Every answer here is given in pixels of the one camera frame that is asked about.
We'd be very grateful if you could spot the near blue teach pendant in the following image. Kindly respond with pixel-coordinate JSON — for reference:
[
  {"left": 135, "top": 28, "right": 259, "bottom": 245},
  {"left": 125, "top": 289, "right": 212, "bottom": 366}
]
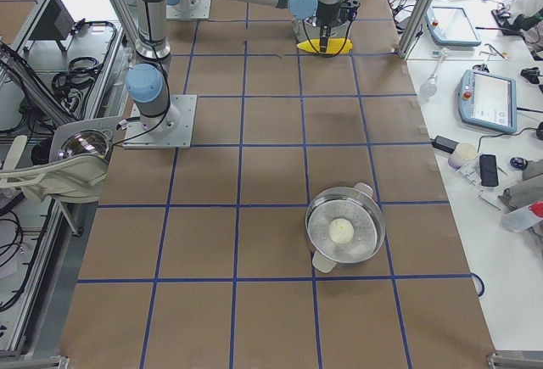
[{"left": 457, "top": 70, "right": 518, "bottom": 134}]

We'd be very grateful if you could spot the far blue teach pendant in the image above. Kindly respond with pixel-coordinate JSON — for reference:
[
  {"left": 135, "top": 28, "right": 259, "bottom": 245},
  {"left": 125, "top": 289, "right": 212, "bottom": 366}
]
[{"left": 425, "top": 6, "right": 481, "bottom": 47}]

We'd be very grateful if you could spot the blue teach pendant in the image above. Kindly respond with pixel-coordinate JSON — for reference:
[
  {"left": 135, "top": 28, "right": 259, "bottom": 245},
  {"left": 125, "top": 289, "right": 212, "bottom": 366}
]
[
  {"left": 425, "top": 6, "right": 481, "bottom": 47},
  {"left": 457, "top": 70, "right": 518, "bottom": 134}
]

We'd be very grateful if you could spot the aluminium frame post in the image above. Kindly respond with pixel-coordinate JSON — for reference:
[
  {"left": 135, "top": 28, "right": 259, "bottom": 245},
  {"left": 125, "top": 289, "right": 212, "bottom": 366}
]
[{"left": 396, "top": 0, "right": 432, "bottom": 59}]

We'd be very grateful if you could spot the clear bottle red cap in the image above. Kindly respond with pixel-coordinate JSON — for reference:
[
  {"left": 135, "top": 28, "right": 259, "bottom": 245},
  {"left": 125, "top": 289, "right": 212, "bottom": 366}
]
[{"left": 501, "top": 201, "right": 542, "bottom": 232}]

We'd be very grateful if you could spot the black smartphone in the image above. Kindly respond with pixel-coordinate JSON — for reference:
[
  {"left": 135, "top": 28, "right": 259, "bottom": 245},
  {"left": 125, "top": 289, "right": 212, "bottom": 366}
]
[{"left": 479, "top": 154, "right": 499, "bottom": 187}]

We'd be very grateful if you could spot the white purple cup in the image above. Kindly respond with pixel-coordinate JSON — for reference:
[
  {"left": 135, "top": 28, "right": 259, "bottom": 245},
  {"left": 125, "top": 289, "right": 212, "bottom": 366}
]
[{"left": 448, "top": 143, "right": 479, "bottom": 170}]

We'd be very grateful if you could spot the black power adapter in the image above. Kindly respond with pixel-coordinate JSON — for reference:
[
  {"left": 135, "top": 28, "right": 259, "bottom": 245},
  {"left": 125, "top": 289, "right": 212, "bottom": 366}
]
[{"left": 431, "top": 135, "right": 459, "bottom": 154}]

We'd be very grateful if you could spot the clear glass pot lid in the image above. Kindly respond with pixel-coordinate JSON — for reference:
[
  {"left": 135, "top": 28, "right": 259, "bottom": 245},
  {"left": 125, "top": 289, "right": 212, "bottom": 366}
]
[{"left": 308, "top": 199, "right": 378, "bottom": 263}]

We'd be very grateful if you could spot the light green metal pot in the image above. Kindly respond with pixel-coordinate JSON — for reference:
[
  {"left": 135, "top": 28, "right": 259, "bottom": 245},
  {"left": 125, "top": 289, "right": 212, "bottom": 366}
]
[{"left": 305, "top": 182, "right": 386, "bottom": 273}]

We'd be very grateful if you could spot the white light bulb tool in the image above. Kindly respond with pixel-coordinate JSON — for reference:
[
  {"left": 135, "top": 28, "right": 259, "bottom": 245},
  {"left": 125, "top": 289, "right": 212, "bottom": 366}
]
[{"left": 418, "top": 47, "right": 451, "bottom": 103}]

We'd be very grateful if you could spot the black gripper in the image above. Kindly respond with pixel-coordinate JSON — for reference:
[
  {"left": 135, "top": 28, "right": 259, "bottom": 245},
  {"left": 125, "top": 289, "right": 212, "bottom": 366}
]
[{"left": 315, "top": 0, "right": 361, "bottom": 36}]

